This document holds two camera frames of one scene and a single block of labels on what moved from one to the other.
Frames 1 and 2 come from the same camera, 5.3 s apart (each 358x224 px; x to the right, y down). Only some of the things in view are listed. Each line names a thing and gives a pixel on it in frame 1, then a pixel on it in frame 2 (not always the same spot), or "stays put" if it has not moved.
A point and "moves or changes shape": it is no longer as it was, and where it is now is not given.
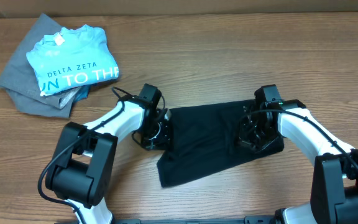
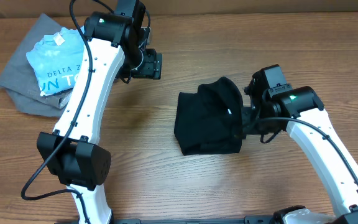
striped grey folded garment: x=67 y=97 stays put
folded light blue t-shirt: x=69 y=58 stays put
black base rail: x=251 y=219 stays put
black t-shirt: x=203 y=139 moves or changes shape
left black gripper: x=165 y=140 -> x=153 y=68
